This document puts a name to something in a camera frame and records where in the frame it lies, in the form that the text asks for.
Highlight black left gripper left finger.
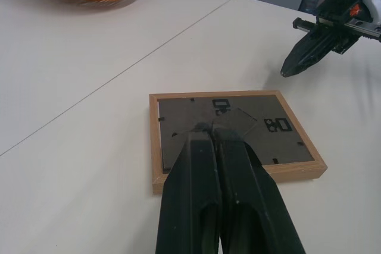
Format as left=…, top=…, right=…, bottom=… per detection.
left=154, top=123, right=221, bottom=254

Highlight wooden picture frame face-down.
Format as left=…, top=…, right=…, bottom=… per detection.
left=148, top=89, right=327, bottom=196

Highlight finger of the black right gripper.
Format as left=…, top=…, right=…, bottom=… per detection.
left=284, top=29, right=358, bottom=77
left=280, top=24, right=335, bottom=77

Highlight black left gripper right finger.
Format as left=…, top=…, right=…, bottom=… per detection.
left=211, top=125, right=307, bottom=254

